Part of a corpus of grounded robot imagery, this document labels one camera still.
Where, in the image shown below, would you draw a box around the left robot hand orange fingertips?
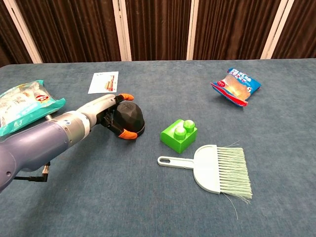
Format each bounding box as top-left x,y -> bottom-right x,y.
76,93 -> 138,140

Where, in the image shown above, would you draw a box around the black faceted dome object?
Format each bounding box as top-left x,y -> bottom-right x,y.
113,102 -> 146,138

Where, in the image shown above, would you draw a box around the white hand brush green bristles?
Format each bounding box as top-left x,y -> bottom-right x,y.
157,140 -> 253,220

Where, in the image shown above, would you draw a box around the white printed paper card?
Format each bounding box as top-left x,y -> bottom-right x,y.
87,71 -> 119,95

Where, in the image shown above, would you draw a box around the green toy building block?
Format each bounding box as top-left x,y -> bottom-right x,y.
160,118 -> 198,155

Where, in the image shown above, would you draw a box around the teal white snack bag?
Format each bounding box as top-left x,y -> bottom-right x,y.
0,79 -> 67,137

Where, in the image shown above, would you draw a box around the brown pleated curtain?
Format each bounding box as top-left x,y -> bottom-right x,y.
0,0 -> 316,67

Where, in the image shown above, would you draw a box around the blue red snack bag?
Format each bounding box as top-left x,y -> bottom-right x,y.
210,68 -> 262,108

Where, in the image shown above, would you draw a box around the white vertical frame post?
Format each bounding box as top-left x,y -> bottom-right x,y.
260,0 -> 295,60
112,0 -> 132,62
186,0 -> 199,61
3,0 -> 43,64

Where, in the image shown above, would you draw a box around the black angled cable connector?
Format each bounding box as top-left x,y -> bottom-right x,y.
13,161 -> 51,183

